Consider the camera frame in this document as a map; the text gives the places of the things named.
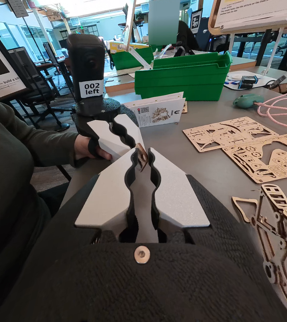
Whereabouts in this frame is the pink cable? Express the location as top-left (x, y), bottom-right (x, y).
top-left (254, 86), bottom-right (287, 124)

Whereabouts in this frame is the laser-cut wooden parts sheet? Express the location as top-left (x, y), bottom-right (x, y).
top-left (183, 116), bottom-right (279, 153)
top-left (222, 131), bottom-right (287, 184)

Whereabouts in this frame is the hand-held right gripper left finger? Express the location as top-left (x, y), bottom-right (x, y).
top-left (75, 148), bottom-right (139, 240)

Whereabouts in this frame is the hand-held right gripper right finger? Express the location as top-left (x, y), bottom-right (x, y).
top-left (148, 147), bottom-right (211, 231)

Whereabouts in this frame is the instruction board on stand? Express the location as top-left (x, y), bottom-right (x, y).
top-left (208, 0), bottom-right (287, 76)

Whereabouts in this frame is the person's left forearm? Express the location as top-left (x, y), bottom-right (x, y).
top-left (20, 121), bottom-right (83, 168)

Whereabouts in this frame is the partly built wooden model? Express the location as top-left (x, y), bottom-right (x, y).
top-left (232, 184), bottom-right (287, 322)

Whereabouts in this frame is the green plastic bin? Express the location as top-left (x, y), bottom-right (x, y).
top-left (113, 46), bottom-right (154, 71)
top-left (134, 51), bottom-right (233, 101)

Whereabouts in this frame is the person's left hand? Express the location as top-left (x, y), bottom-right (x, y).
top-left (74, 134), bottom-right (113, 161)

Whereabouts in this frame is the white instruction booklet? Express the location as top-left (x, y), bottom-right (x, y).
top-left (123, 92), bottom-right (186, 128)

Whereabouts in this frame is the black office chair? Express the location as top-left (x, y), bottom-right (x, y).
top-left (8, 46), bottom-right (71, 132)

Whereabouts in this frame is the white round mat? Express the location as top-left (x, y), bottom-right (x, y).
top-left (223, 70), bottom-right (276, 90)

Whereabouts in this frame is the grey sign on pole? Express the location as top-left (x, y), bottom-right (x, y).
top-left (8, 0), bottom-right (29, 18)

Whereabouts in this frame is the black and blue battery pack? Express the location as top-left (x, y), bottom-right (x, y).
top-left (238, 75), bottom-right (259, 89)

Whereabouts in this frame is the small wooden model part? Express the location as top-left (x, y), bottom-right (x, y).
top-left (135, 143), bottom-right (149, 172)

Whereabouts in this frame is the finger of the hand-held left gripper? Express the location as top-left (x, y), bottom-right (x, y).
top-left (87, 120), bottom-right (135, 162)
top-left (109, 114), bottom-right (146, 152)

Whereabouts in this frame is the black clip tool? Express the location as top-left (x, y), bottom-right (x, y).
top-left (269, 75), bottom-right (287, 88)

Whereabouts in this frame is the small marker sign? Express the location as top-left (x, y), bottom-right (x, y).
top-left (190, 9), bottom-right (203, 34)

